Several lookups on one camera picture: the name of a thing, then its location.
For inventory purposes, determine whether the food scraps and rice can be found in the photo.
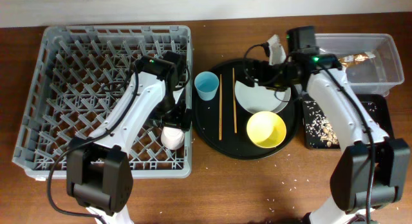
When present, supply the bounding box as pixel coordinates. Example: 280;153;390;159
303;100;339;149

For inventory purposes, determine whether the grey round plate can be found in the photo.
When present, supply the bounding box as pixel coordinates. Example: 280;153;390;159
234;81;292;114

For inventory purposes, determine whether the clear plastic bin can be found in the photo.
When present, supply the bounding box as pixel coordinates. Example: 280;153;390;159
315;33;404;97

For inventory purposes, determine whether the yellow bowl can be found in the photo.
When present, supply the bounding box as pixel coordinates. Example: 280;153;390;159
247;111;287;149

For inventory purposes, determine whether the wooden chopstick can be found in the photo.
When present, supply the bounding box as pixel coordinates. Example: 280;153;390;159
232;68;238;134
218;75;223;141

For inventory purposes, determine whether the pink plastic cup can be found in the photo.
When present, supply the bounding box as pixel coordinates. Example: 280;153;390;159
160;127;185;150

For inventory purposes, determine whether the black rectangular tray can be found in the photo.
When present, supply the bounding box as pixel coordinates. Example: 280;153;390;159
302;94;395;138

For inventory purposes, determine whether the round black tray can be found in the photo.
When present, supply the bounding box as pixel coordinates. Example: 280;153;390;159
192;59;303;160

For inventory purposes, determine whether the blue plastic cup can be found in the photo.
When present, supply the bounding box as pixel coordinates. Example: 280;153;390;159
194;71;220;101

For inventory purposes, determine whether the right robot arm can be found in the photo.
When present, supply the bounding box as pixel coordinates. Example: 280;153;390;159
242;26;411;224

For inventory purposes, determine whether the gold foil wrapper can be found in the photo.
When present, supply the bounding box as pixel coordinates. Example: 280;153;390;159
339;51;376;68

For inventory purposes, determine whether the grey dishwasher rack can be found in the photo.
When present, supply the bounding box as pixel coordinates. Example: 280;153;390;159
12;25;194;181

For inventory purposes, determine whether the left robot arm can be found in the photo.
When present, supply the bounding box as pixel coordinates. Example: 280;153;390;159
66;51;191;223

